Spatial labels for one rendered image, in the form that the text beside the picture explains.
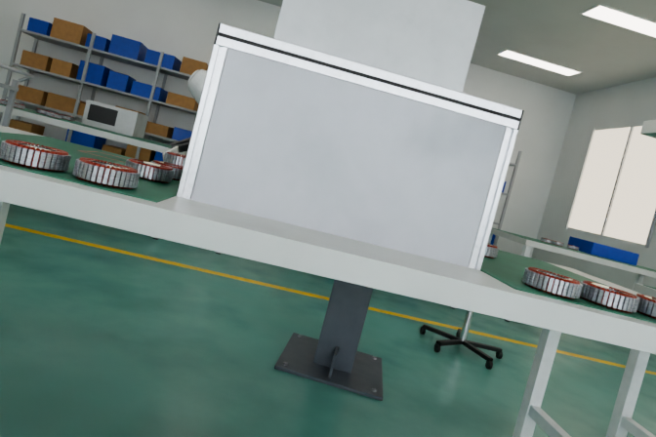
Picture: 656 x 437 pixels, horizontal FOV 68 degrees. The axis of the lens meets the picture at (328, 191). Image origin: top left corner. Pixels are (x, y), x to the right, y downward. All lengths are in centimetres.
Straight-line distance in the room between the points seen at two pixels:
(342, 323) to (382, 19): 152
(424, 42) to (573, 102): 864
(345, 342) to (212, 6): 699
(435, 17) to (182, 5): 766
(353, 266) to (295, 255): 10
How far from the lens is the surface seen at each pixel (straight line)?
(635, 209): 771
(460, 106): 112
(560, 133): 957
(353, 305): 228
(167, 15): 867
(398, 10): 114
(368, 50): 110
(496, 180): 114
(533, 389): 219
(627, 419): 254
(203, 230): 84
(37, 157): 99
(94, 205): 88
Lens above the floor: 87
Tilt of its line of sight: 2 degrees down
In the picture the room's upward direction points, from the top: 15 degrees clockwise
